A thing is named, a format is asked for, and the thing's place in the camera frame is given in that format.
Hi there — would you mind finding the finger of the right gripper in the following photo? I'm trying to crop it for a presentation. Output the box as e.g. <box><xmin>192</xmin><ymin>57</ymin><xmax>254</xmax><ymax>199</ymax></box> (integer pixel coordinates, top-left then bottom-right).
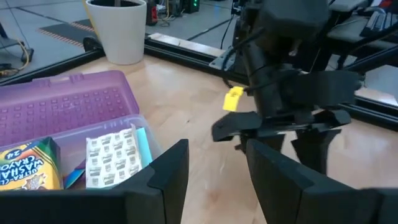
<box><xmin>290</xmin><ymin>129</ymin><xmax>343</xmax><ymax>175</ymax></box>
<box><xmin>238</xmin><ymin>134</ymin><xmax>285</xmax><ymax>154</ymax></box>

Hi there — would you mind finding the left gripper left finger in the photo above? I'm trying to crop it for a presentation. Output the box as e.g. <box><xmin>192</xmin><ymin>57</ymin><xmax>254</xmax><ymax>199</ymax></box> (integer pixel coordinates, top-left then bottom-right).
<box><xmin>0</xmin><ymin>139</ymin><xmax>190</xmax><ymax>224</ymax></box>

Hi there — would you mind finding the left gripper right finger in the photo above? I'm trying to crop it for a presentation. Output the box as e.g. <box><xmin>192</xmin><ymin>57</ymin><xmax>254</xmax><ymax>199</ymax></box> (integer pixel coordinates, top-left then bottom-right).
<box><xmin>246</xmin><ymin>139</ymin><xmax>398</xmax><ymax>224</ymax></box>

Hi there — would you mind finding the sticker sheet pad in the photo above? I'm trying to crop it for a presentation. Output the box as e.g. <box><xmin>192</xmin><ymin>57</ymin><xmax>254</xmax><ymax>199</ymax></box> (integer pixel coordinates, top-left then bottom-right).
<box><xmin>85</xmin><ymin>123</ymin><xmax>154</xmax><ymax>189</ymax></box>

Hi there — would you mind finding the green crayon box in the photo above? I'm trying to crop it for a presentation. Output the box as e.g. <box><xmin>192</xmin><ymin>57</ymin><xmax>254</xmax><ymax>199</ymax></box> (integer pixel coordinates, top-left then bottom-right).
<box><xmin>0</xmin><ymin>136</ymin><xmax>63</xmax><ymax>191</ymax></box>

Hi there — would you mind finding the grey office chair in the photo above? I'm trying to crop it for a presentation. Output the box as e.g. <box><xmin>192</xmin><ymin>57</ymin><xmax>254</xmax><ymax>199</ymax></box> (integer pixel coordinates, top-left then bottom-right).
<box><xmin>326</xmin><ymin>0</ymin><xmax>398</xmax><ymax>63</ymax></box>

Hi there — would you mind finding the clear pencil case purple lid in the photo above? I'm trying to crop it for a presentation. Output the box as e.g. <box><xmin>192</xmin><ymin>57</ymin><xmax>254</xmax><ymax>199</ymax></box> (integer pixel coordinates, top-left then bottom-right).
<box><xmin>0</xmin><ymin>70</ymin><xmax>164</xmax><ymax>190</ymax></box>

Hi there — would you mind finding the white plant pot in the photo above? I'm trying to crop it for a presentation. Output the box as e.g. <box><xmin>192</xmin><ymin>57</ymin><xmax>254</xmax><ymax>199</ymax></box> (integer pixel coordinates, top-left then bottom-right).
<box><xmin>85</xmin><ymin>0</ymin><xmax>147</xmax><ymax>65</ymax></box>

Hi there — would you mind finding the black hazard striped mat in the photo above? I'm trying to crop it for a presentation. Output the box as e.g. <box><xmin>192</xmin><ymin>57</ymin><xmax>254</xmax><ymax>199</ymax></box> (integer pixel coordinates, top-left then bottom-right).
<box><xmin>36</xmin><ymin>18</ymin><xmax>105</xmax><ymax>48</ymax></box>

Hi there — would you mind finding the red black power station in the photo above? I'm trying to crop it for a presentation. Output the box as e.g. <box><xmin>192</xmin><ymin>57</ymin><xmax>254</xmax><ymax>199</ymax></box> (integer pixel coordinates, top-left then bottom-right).
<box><xmin>146</xmin><ymin>0</ymin><xmax>158</xmax><ymax>26</ymax></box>

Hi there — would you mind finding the yellow cable tag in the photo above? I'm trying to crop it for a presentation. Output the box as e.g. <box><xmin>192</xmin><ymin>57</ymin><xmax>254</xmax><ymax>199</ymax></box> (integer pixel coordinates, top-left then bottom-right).
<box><xmin>222</xmin><ymin>86</ymin><xmax>244</xmax><ymax>112</ymax></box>

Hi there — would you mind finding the grey metal bracket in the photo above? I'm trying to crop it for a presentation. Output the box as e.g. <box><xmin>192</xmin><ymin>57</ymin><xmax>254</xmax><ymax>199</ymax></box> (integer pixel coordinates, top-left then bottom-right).
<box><xmin>208</xmin><ymin>46</ymin><xmax>237</xmax><ymax>71</ymax></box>

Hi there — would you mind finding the black table frame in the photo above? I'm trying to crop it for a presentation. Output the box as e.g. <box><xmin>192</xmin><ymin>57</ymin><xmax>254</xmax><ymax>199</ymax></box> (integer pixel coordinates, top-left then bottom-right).
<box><xmin>0</xmin><ymin>32</ymin><xmax>398</xmax><ymax>131</ymax></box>

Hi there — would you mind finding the yellow floor cable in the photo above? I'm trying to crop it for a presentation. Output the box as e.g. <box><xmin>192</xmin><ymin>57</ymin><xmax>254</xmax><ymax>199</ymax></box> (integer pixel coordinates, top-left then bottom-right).
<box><xmin>0</xmin><ymin>40</ymin><xmax>30</xmax><ymax>78</ymax></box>

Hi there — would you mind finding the yellow cord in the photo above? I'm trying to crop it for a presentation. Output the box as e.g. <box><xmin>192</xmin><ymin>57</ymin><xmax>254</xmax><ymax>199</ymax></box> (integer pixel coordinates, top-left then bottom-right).
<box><xmin>82</xmin><ymin>0</ymin><xmax>100</xmax><ymax>35</ymax></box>

